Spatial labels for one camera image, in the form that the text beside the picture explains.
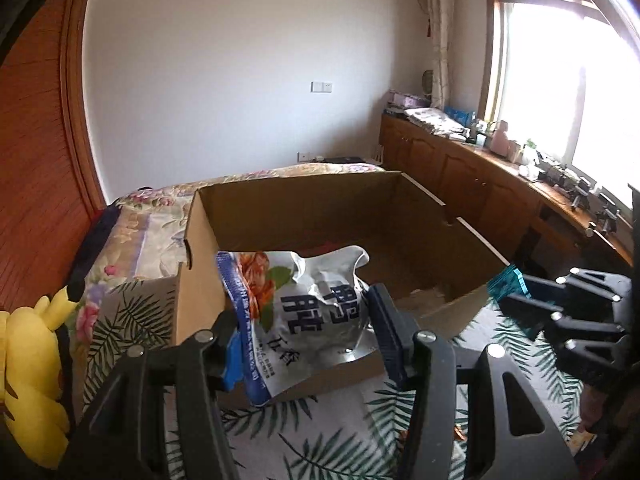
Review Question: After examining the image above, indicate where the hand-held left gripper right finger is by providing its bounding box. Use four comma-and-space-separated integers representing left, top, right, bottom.
367, 283, 579, 480

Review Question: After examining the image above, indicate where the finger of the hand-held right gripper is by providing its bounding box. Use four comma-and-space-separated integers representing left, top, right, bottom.
519, 268, 634, 312
499, 293, 627, 362

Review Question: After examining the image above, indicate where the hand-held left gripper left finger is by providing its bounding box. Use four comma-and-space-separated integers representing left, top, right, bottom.
56, 309, 242, 480

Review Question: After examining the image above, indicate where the silver blue snack packet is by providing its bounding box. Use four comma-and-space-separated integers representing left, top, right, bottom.
215, 244, 374, 408

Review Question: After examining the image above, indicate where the teal snack packet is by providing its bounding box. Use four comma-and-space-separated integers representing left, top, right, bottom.
487, 264, 532, 307

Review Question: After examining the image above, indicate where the brown cardboard box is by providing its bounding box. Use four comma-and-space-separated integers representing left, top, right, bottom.
173, 170, 511, 407

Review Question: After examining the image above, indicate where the leaf print blanket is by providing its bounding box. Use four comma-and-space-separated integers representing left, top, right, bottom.
81, 279, 603, 480

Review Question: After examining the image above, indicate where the wooden cabinet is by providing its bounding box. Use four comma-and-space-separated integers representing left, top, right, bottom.
378, 112, 634, 273

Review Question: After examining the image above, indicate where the floral quilt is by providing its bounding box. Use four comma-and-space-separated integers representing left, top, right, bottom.
74, 169, 387, 363

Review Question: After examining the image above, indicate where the pink jar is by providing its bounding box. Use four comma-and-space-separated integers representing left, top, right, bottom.
489, 119, 512, 157

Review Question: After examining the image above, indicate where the dark blue cloth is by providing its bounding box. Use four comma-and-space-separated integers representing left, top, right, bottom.
66, 204, 124, 304

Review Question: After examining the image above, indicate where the yellow plush toy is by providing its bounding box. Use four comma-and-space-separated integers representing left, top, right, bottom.
0, 285, 82, 472

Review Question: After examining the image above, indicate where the window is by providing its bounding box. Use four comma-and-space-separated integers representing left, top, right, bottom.
477, 0, 640, 222

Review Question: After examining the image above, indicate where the patterned folded cloth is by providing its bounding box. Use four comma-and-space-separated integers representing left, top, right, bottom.
404, 107, 469, 137

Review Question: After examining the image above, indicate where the blue box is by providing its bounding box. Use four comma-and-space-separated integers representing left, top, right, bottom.
444, 106, 477, 129

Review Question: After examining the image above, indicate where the stack of books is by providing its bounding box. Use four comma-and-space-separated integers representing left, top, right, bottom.
384, 90, 427, 117

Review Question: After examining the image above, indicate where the beige curtain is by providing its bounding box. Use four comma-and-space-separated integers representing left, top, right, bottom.
421, 0, 459, 112

